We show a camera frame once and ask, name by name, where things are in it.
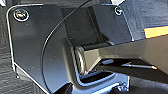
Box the dark robot torso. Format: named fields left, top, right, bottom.
left=72, top=33, right=168, bottom=85

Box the thin grey rod orange tip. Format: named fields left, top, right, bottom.
left=120, top=63, right=158, bottom=71

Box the thin black base cable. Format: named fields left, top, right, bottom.
left=40, top=0, right=94, bottom=93

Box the round base light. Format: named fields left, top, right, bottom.
left=13, top=8, right=30, bottom=23

